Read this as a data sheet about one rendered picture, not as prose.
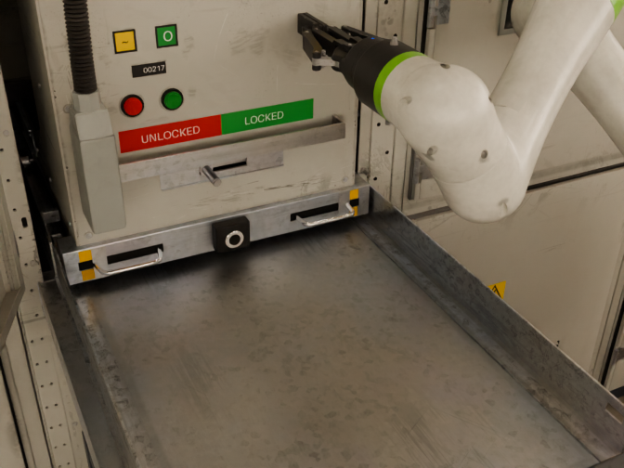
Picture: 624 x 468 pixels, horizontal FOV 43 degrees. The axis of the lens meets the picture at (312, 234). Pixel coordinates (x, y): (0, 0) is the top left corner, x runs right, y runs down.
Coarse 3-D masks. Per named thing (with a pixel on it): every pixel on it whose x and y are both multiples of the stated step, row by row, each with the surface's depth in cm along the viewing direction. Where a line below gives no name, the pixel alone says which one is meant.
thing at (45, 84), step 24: (24, 0) 113; (24, 24) 119; (360, 24) 126; (48, 72) 107; (48, 96) 112; (48, 120) 119; (48, 144) 126; (48, 168) 135; (216, 168) 128; (72, 216) 119
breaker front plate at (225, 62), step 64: (128, 0) 107; (192, 0) 111; (256, 0) 116; (320, 0) 120; (64, 64) 108; (128, 64) 112; (192, 64) 116; (256, 64) 121; (64, 128) 112; (128, 128) 116; (128, 192) 122; (192, 192) 127; (256, 192) 132
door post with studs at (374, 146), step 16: (368, 0) 130; (384, 0) 130; (400, 0) 132; (368, 16) 131; (384, 16) 132; (400, 16) 133; (368, 32) 133; (384, 32) 134; (368, 112) 140; (368, 128) 142; (384, 128) 143; (368, 144) 144; (384, 144) 145; (368, 160) 146; (384, 160) 147; (368, 176) 147; (384, 176) 149; (384, 192) 151
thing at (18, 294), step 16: (0, 176) 116; (0, 192) 115; (0, 240) 121; (16, 240) 122; (16, 256) 122; (0, 272) 123; (0, 288) 123; (0, 304) 123; (16, 304) 121; (0, 320) 119; (0, 336) 113; (0, 352) 113
